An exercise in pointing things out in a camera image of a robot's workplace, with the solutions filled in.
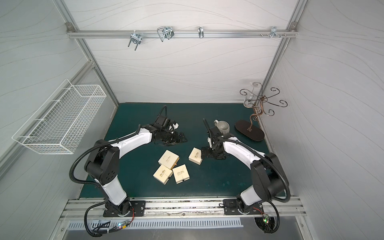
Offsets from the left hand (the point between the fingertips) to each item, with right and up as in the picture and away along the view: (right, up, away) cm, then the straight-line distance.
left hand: (183, 143), depth 87 cm
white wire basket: (-56, +12, -18) cm, 61 cm away
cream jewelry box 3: (-1, -16, -5) cm, 17 cm away
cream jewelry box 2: (-11, -16, -5) cm, 20 cm away
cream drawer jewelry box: (+7, -8, +1) cm, 11 cm away
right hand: (+16, -8, 0) cm, 17 cm away
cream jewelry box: (-9, -10, +1) cm, 13 cm away
